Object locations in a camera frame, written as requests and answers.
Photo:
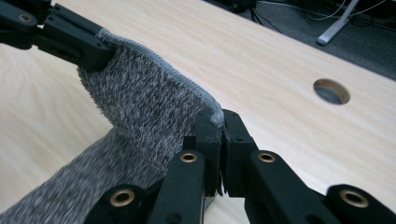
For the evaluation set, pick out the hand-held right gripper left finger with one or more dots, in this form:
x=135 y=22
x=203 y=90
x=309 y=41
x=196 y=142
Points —
x=211 y=149

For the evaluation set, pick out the white desk frame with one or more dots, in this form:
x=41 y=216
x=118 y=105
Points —
x=337 y=23

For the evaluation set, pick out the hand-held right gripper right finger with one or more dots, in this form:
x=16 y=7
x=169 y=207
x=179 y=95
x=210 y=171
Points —
x=238 y=149

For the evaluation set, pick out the grey towel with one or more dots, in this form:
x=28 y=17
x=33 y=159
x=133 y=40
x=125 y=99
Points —
x=140 y=102

